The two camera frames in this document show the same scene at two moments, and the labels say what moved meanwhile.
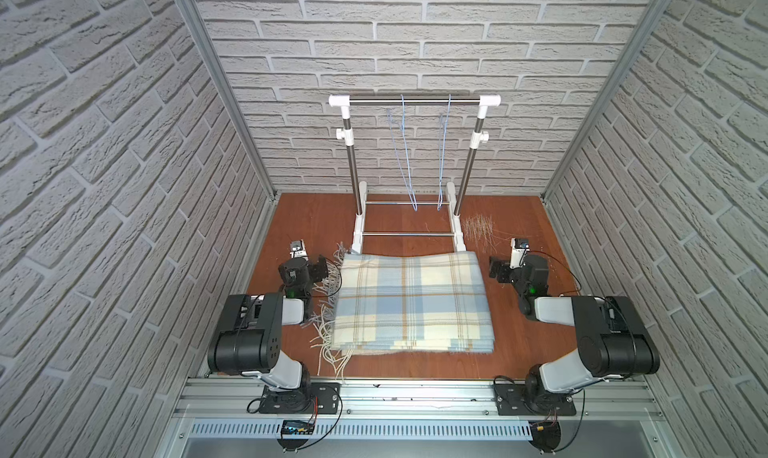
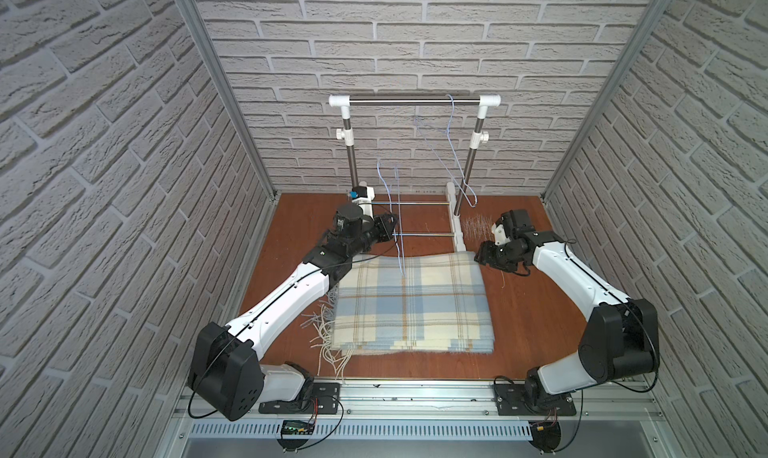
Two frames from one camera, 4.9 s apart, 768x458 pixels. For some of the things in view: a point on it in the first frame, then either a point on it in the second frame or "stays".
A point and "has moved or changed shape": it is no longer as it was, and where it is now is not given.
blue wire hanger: x=409 y=190 to x=399 y=249
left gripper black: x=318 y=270 to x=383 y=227
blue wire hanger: x=444 y=126 has moved or changed shape
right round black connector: x=546 y=436 stays
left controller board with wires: x=297 y=434 stays
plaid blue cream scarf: x=427 y=303 stays
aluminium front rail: x=225 y=409 stays
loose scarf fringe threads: x=481 y=228 stays
